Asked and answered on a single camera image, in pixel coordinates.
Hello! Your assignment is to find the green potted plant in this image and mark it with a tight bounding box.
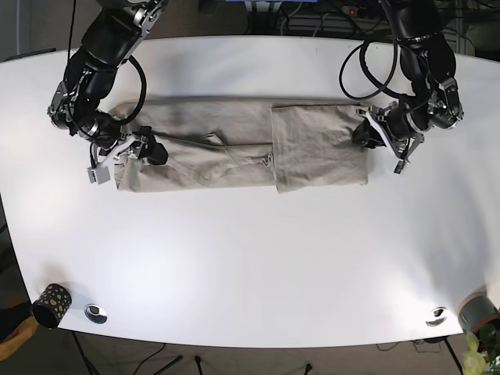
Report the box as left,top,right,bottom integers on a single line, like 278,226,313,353
462,323,499,375

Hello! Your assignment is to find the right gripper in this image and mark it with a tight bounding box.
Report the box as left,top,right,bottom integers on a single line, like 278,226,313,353
87,129,169,184

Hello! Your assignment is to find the black dotted cup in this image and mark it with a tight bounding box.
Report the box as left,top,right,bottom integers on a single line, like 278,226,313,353
30,284,72,329

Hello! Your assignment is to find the left silver table grommet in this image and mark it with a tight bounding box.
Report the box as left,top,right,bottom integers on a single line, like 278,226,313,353
84,304,107,324

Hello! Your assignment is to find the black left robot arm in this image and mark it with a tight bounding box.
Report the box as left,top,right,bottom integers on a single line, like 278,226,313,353
352,1,463,174

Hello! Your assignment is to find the grey plant pot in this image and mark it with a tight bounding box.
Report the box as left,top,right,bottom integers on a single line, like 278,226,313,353
457,292,499,334

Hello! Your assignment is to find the cream white T-shirt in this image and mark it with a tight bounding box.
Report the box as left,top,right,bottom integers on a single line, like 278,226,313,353
114,98,369,194

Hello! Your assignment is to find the silver table grommet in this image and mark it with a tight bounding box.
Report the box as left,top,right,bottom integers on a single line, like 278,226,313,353
425,306,449,327
84,304,107,324

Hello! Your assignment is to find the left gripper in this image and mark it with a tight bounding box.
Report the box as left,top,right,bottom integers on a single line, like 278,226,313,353
353,105,425,175

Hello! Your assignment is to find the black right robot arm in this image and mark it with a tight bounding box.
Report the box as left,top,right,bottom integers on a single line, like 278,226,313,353
48,1,168,184

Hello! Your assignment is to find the orange cloth at corner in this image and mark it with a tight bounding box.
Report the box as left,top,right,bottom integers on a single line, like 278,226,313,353
0,302,38,361

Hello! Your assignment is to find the right silver table grommet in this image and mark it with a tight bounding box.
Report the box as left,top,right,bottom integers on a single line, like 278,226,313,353
425,306,449,327

